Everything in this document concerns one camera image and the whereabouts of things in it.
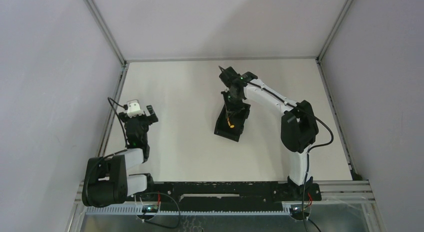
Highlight yellow black screwdriver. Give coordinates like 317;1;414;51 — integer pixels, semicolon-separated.
226;117;235;128

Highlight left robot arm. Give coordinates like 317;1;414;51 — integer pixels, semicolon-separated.
81;101;159;207

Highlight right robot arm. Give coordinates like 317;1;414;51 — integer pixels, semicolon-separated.
214;67;335;203

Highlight black plastic bin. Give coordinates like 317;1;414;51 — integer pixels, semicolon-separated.
214;103;251;142

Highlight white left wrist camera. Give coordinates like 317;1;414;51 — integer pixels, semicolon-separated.
126;99;145;118

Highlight black cable left base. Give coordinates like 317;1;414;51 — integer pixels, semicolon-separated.
134;192;182;230

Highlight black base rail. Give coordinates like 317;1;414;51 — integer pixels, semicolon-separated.
148;181;322;212

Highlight aluminium frame back rail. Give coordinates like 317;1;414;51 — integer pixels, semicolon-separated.
126;56;317;64

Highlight aluminium frame rail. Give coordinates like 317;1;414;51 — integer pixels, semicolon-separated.
126;56;317;64
64;61;129;231
315;58;363;181

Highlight aluminium frame left rail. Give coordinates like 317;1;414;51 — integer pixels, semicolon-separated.
64;61;129;231

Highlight aluminium frame right rail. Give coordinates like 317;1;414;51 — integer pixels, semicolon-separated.
315;58;363;181

